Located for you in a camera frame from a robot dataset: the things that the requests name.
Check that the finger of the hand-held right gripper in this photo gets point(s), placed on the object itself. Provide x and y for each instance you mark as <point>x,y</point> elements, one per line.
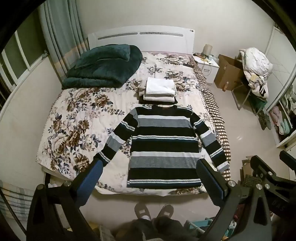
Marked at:
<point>261,165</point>
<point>289,157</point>

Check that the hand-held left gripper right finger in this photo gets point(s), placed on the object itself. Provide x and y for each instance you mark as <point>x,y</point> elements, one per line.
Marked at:
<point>208,180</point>

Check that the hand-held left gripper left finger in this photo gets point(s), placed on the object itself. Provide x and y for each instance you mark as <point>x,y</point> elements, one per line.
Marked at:
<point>91,176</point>

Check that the striped knit sweater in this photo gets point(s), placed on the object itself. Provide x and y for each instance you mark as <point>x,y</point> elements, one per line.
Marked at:
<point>161,148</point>

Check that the pile of white clothes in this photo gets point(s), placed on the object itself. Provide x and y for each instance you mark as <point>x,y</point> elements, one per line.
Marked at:
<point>256,62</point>

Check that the small cardboard box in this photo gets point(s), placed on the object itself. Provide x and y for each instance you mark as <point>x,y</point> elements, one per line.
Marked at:
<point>245,165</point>

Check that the black keyboard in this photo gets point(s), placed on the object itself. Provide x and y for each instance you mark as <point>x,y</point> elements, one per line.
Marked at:
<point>251,180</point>

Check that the dark floor slippers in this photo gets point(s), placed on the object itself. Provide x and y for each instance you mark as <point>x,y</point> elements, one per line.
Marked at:
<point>263,120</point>

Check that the green basket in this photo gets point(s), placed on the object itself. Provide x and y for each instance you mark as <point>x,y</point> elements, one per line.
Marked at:
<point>198,226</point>

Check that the grey slipper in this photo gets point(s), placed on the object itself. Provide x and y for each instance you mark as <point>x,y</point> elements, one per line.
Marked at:
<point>142,210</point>
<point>166,210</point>

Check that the floral bedspread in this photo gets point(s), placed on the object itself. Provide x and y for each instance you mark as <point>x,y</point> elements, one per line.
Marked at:
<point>76,120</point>

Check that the metal folding chair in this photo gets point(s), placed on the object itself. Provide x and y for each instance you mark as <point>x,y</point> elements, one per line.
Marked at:
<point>259,104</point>

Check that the checkered bed sheet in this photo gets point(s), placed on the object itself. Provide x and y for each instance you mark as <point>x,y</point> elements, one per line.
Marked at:
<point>216,115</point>

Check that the person's dark pants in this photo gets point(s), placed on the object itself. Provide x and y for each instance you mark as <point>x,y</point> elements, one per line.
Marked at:
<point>148,230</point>

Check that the striped cloth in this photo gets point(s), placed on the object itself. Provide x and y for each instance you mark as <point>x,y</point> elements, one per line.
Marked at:
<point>16,199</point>

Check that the black folded garment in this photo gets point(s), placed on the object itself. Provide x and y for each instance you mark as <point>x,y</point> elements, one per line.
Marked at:
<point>141,99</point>

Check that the large cardboard box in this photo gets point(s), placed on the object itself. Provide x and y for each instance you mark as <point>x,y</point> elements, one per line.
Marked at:
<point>227,71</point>

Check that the white folded garment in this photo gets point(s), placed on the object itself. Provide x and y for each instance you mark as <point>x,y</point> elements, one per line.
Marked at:
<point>159,85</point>

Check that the white nightstand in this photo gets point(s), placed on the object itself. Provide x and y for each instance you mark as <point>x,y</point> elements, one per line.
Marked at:
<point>209,71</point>

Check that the dark green blanket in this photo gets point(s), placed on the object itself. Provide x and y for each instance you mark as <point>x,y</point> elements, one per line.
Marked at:
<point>101,64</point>

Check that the white wardrobe shelf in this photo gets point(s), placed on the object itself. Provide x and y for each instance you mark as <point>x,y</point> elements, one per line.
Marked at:
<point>275,46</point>

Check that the beige table lamp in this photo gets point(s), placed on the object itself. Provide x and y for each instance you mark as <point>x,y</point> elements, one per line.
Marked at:
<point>207,49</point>

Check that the window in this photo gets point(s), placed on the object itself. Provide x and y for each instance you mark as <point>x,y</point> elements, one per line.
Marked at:
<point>20,58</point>

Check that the white bed headboard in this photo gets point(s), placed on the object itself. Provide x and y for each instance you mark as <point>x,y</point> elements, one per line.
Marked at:
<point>138,40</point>

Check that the grey-green curtain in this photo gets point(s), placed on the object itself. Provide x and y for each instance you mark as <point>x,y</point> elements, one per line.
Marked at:
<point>62,34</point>

